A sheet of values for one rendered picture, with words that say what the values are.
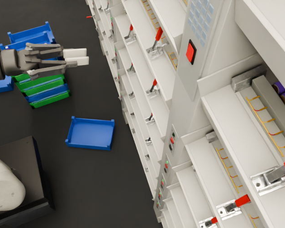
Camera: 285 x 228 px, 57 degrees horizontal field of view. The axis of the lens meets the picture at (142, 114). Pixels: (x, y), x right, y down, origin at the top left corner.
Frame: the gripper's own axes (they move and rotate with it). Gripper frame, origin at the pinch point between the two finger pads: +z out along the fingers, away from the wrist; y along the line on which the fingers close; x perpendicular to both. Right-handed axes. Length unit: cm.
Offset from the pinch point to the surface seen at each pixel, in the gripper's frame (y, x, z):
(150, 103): 15.0, -8.8, 21.7
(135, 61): -3.9, -8.6, 22.2
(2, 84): -94, -117, -42
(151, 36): 5.5, 11.2, 20.4
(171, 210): 43, -46, 30
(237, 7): 40, 45, 11
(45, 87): -65, -92, -10
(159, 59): 14.1, 10.9, 19.8
